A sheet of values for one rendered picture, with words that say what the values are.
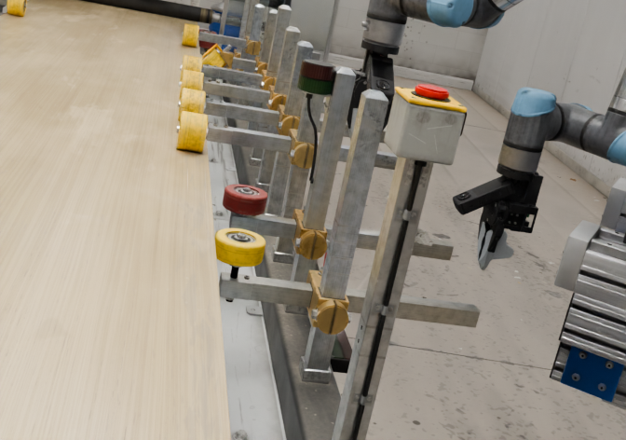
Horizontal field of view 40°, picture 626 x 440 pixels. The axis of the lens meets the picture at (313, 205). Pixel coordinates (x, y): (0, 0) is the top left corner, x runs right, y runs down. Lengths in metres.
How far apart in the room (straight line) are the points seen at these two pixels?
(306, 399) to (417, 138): 0.52
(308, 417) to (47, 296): 0.44
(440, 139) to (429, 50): 9.62
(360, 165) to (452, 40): 9.40
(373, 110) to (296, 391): 0.45
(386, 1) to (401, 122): 0.63
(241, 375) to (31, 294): 0.56
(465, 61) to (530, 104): 9.09
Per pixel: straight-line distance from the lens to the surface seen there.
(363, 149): 1.26
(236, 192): 1.56
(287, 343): 1.50
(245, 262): 1.32
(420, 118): 0.98
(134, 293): 1.11
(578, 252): 1.46
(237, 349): 1.63
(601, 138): 1.64
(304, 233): 1.55
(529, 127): 1.64
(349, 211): 1.29
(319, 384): 1.40
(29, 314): 1.04
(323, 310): 1.31
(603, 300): 1.47
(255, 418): 1.43
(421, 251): 1.66
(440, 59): 10.64
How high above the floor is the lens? 1.37
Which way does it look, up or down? 17 degrees down
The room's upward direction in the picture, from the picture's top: 12 degrees clockwise
